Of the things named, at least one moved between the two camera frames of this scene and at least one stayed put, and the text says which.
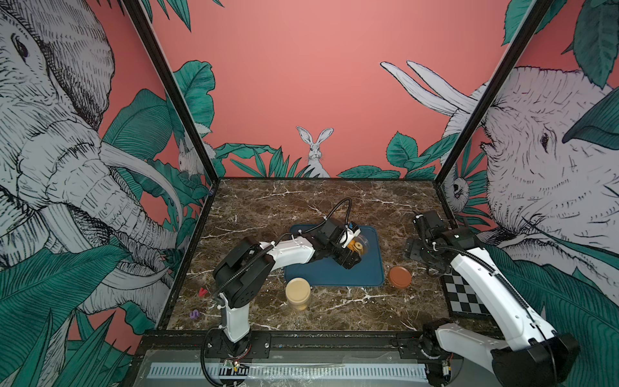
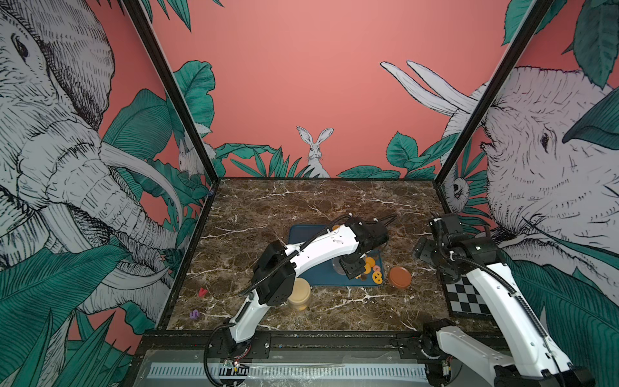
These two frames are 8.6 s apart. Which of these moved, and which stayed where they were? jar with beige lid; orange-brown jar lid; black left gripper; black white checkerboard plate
Moved: black left gripper
Stayed: jar with beige lid; black white checkerboard plate; orange-brown jar lid
